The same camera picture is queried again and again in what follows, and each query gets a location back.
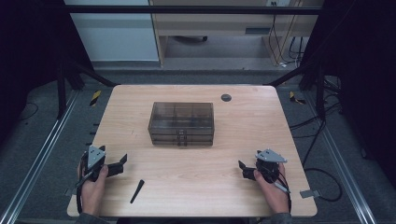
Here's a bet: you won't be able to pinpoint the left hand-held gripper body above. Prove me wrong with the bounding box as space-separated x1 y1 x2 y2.
81 145 108 183

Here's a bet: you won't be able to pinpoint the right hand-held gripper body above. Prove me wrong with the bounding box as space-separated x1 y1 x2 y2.
255 147 288 185

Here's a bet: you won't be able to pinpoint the black pen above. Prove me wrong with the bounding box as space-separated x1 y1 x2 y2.
129 179 146 204

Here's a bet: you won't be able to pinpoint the smoky transparent drawer organizer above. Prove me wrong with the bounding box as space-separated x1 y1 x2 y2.
148 101 215 147

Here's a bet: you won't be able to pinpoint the person's left hand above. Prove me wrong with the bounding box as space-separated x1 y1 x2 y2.
78 164 109 216

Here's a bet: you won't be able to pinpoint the person's right hand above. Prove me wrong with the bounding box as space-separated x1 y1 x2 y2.
253 163 290 215

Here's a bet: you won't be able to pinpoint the white cabinet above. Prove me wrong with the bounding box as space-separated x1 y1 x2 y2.
64 0 160 63

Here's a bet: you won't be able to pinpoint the black curtain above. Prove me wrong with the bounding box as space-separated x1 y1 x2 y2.
303 0 396 188
0 0 94 144

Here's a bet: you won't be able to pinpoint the light wooden desk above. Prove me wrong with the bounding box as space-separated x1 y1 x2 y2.
148 0 325 68

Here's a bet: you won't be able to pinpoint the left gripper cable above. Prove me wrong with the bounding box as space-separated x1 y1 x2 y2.
74 160 94 215

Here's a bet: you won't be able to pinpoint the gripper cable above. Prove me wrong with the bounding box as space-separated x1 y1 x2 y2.
267 169 292 214
74 160 94 215

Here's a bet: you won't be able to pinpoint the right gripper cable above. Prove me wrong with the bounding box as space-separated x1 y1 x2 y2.
267 169 292 214

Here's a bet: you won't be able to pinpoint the black floor cable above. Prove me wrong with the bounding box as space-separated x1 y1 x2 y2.
289 102 344 203

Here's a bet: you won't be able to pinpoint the yellow-handled tool left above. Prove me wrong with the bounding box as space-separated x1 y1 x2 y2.
90 90 103 107

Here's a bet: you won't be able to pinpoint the yellow-handled tool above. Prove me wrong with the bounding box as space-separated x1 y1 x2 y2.
289 91 307 105
90 90 103 107

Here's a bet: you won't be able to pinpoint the metal floor rail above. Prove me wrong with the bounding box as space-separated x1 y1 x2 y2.
303 91 379 224
0 90 80 224

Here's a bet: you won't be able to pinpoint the yellow-handled tool right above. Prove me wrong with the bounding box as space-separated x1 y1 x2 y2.
289 91 307 105

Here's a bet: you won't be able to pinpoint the black metal frame stand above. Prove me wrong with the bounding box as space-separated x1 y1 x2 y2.
267 60 328 120
55 57 117 119

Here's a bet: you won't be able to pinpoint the hanging desk cables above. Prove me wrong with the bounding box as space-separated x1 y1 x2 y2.
269 1 304 68

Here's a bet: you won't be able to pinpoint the black horizontal frame bar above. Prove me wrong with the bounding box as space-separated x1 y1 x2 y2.
64 5 325 16

